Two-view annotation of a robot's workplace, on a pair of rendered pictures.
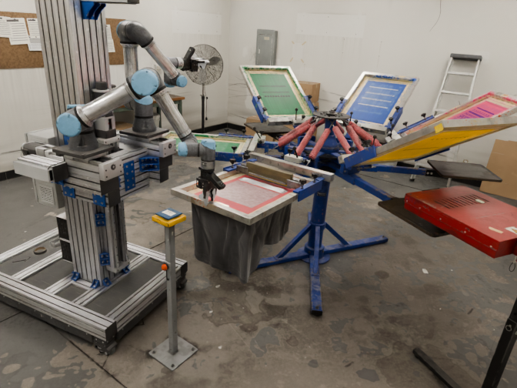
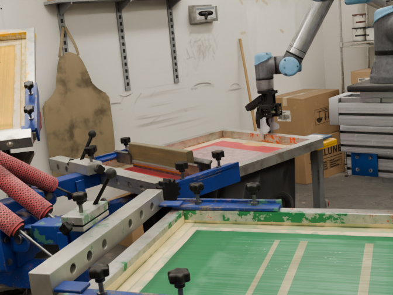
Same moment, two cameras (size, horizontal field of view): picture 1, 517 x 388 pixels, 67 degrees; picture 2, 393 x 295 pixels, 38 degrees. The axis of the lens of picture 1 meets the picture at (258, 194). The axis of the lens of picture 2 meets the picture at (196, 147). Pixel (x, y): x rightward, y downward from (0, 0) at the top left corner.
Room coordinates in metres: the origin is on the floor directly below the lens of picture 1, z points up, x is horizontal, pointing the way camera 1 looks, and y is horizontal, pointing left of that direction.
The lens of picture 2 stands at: (4.38, 0.63, 1.47)
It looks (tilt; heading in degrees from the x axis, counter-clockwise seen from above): 12 degrees down; 196
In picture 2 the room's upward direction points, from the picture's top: 5 degrees counter-clockwise
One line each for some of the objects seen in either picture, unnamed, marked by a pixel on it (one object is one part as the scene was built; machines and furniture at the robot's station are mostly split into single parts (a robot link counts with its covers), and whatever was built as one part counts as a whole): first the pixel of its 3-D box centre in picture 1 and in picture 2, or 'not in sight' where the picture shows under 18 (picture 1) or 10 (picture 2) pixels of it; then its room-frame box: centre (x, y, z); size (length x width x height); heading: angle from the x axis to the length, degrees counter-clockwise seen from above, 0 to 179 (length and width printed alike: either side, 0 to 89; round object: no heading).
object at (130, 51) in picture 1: (131, 67); not in sight; (2.58, 0.85, 1.63); 0.15 x 0.12 x 0.55; 43
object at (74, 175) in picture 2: not in sight; (72, 182); (2.74, -0.27, 1.02); 0.17 x 0.06 x 0.05; 146
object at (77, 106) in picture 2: not in sight; (76, 100); (0.72, -1.25, 1.06); 0.53 x 0.07 x 1.05; 146
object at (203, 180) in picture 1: (206, 178); (268, 103); (1.98, 0.29, 1.14); 0.09 x 0.08 x 0.12; 56
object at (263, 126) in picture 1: (288, 141); not in sight; (3.75, -0.25, 0.91); 1.34 x 0.40 x 0.08; 26
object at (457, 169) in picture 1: (406, 168); not in sight; (3.09, -1.21, 0.91); 1.34 x 0.40 x 0.08; 86
